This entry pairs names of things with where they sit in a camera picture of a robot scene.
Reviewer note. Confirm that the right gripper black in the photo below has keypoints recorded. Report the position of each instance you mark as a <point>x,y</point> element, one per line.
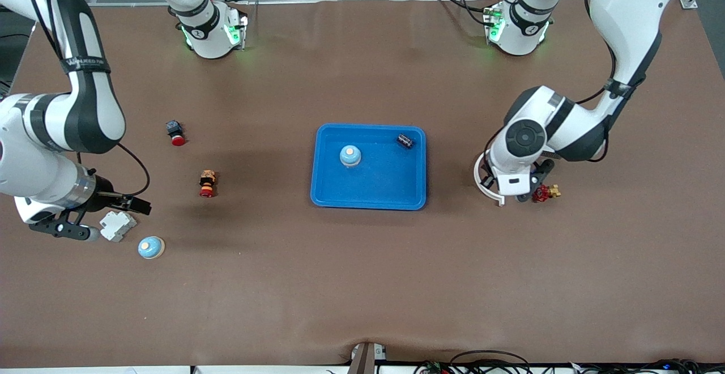
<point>104,188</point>

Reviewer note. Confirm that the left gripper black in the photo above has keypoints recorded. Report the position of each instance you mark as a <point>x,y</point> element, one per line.
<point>545,168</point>

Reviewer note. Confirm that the blue service bell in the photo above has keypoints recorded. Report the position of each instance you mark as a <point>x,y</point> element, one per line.
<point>150,247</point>
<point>350,156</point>

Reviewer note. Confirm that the small black connector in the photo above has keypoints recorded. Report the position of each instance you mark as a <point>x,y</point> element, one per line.
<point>405,141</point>

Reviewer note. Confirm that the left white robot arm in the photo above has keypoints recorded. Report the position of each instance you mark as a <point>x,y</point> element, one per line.
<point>628,11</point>

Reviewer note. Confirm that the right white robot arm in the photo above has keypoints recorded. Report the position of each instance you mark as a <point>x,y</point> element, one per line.
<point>90,113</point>

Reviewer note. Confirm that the blue plastic tray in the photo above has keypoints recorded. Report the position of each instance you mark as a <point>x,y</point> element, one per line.
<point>368,184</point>

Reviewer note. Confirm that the red pushbutton with orange block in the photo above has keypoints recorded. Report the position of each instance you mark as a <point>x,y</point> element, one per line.
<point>207,184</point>

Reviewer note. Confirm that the brown table cover mat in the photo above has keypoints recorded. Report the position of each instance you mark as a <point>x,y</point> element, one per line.
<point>362,283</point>

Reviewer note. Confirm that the white DIN rail breaker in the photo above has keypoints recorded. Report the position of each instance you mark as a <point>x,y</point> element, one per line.
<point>117,226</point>

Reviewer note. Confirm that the black switch red mushroom button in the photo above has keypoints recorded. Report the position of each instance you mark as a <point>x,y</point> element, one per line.
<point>177,135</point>

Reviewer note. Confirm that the grey metal bracket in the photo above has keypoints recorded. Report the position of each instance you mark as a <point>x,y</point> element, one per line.
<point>362,360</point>

